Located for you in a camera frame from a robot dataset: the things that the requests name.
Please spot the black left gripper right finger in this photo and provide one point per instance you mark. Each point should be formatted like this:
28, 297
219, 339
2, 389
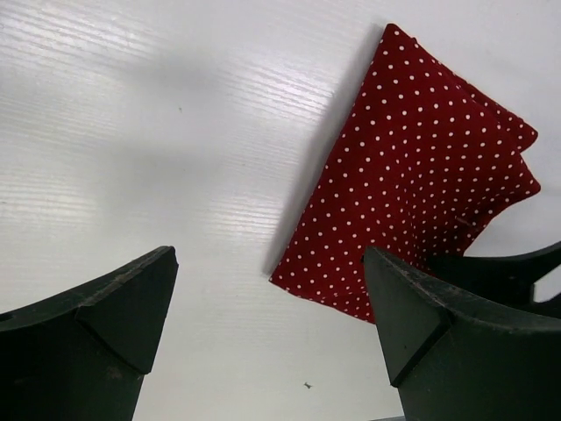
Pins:
453, 355

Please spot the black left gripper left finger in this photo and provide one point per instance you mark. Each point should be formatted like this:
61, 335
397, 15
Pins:
83, 354

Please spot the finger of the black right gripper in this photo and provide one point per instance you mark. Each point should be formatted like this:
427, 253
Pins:
508, 280

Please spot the red polka dot skirt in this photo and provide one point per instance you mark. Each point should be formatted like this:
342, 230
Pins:
422, 165

